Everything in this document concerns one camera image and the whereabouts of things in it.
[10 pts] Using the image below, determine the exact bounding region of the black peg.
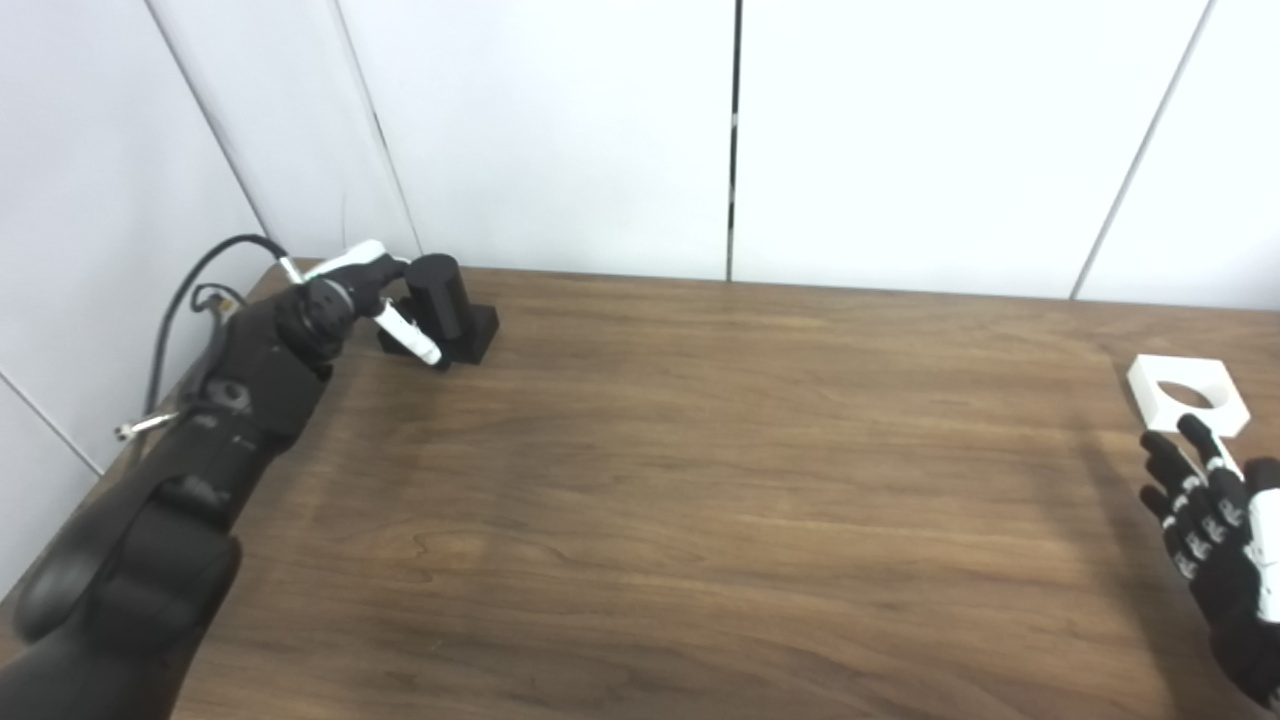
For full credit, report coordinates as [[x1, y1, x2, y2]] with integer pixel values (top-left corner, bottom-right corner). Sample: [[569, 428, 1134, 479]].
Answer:
[[377, 254, 500, 365]]

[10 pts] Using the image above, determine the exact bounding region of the white square piece with hole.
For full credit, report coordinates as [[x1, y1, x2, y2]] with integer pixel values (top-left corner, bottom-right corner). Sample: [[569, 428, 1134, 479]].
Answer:
[[1127, 354, 1252, 439]]

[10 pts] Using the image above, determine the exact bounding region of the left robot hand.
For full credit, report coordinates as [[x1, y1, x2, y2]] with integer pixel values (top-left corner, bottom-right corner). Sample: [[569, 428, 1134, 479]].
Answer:
[[290, 240, 443, 369]]

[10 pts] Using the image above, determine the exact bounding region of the thick black left wrist cable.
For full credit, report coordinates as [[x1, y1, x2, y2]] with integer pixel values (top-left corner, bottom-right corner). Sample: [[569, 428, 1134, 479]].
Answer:
[[148, 234, 301, 416]]

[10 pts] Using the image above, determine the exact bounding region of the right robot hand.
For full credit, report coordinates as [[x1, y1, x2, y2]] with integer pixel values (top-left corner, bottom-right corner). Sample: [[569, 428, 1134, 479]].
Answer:
[[1140, 413, 1280, 711]]

